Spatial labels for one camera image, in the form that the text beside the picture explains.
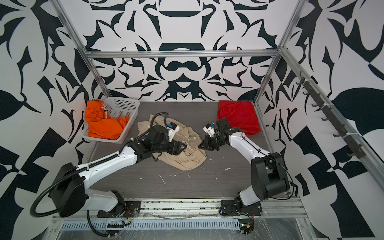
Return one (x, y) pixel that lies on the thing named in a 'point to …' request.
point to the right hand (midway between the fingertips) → (201, 146)
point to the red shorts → (241, 114)
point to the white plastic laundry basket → (127, 107)
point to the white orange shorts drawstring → (105, 110)
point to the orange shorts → (100, 125)
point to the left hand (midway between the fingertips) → (183, 142)
